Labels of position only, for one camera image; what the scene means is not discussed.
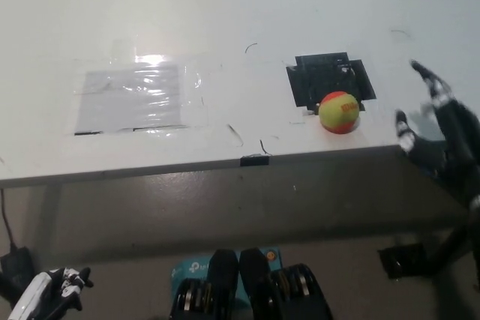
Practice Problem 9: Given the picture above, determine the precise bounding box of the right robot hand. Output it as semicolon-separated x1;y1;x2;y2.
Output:
393;59;480;205

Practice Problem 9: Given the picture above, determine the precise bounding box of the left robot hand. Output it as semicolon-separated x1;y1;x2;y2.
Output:
7;266;95;320

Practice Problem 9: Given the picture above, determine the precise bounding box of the orange and yellow tennis ball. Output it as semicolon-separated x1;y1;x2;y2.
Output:
318;90;360;135

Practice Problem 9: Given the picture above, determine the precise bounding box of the black power adapter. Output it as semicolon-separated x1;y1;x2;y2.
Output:
0;247;35;292

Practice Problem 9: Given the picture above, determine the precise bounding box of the black table leg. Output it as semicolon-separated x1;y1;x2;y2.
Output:
430;218;480;276

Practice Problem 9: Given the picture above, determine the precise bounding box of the black tape patch on floor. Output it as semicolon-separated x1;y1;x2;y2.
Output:
377;243;429;280

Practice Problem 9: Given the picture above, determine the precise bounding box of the black tape patch on table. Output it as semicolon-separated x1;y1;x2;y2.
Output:
286;51;376;115

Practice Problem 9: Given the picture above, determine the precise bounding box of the teal tp-link box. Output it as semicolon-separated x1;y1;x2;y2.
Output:
170;247;282;304

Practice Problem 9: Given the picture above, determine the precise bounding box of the small black tape strip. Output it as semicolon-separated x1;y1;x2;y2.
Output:
238;155;271;167

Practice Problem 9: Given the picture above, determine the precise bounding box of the clear plastic film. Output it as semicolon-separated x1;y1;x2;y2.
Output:
69;49;211;138

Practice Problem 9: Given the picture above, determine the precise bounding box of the black power cable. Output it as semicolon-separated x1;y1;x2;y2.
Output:
0;189;18;253

